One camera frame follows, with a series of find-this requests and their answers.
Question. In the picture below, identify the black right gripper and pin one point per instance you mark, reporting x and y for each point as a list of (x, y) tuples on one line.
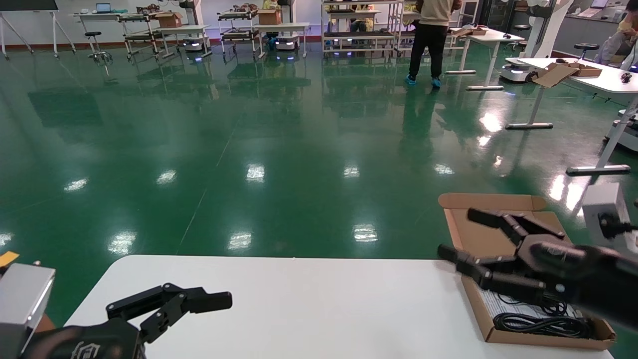
[(588, 274)]

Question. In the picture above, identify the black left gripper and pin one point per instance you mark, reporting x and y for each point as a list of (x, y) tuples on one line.
[(75, 346)]

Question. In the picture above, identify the cardboard storage box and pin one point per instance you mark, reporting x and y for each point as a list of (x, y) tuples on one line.
[(483, 234)]

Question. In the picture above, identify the brown cardboard box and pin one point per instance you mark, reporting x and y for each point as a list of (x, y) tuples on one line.
[(269, 17), (169, 20)]

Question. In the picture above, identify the white paper manual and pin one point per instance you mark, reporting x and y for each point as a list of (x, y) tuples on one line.
[(491, 306)]

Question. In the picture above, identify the white table with metal legs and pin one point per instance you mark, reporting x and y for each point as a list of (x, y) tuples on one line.
[(281, 25), (182, 28), (613, 82), (498, 36)]

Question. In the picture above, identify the tangled black accessory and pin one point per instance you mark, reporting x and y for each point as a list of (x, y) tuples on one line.
[(626, 77)]

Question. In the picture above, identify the black round stool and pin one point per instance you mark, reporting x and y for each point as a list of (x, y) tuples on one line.
[(586, 47), (97, 35)]

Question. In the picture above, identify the person in black trousers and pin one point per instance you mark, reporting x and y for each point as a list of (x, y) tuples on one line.
[(428, 40)]

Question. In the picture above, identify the seated person in yellow coat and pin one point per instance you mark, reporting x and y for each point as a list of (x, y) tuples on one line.
[(361, 22), (613, 47)]

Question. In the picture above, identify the grey counter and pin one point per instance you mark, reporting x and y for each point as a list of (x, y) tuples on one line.
[(578, 30)]

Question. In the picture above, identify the open laptop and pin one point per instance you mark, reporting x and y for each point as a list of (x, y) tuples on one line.
[(599, 4), (103, 7)]

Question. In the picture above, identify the metal trolley cart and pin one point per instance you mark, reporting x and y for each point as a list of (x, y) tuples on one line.
[(237, 35), (142, 35)]

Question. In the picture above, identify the long white desk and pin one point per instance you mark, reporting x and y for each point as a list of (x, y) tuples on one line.
[(89, 14)]

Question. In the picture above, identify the dark screen on stand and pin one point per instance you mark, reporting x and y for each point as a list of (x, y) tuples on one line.
[(27, 5)]

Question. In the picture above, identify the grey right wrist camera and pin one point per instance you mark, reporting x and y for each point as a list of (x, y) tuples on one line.
[(600, 199)]

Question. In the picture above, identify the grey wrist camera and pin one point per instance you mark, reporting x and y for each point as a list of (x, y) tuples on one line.
[(600, 199), (20, 304)]

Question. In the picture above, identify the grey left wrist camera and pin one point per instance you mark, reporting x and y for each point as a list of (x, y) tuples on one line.
[(20, 304)]

